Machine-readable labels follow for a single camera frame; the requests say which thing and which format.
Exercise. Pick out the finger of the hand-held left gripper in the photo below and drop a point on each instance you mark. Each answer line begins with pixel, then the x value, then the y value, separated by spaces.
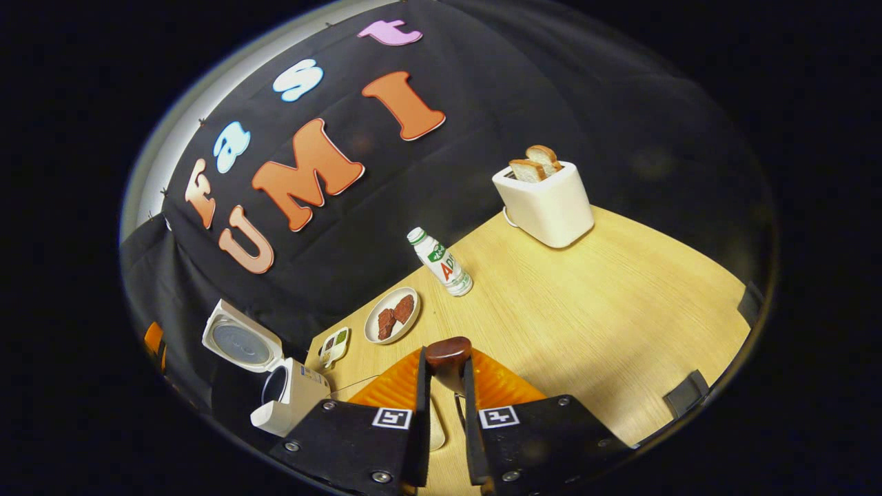
pixel 155 341

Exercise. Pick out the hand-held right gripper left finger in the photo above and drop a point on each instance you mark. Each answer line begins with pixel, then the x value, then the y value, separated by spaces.
pixel 422 427

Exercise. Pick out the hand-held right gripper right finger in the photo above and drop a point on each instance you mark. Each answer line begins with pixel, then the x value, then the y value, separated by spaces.
pixel 472 427

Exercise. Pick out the white rice cooker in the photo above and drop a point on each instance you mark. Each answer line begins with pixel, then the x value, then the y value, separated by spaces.
pixel 238 341

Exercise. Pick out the brown meat piece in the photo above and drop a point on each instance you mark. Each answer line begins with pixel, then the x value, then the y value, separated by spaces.
pixel 404 308
pixel 386 324

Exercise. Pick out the small divided sauce dish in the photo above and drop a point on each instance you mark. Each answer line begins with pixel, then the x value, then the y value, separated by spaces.
pixel 334 348

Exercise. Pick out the white oval plate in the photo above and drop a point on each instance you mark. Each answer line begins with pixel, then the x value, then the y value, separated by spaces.
pixel 386 301

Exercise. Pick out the white green-capped drink bottle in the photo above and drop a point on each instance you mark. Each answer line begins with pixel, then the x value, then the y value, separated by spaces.
pixel 441 265

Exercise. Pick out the black table clamp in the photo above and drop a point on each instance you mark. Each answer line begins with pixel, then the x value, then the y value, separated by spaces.
pixel 685 394
pixel 752 303

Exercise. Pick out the white toaster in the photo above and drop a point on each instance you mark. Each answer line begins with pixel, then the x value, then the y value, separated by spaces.
pixel 551 207

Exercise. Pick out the toast bread slice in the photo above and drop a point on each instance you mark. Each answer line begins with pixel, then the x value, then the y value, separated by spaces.
pixel 527 171
pixel 544 155

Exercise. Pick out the black backdrop cloth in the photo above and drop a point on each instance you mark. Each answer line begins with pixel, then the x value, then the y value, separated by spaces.
pixel 517 89

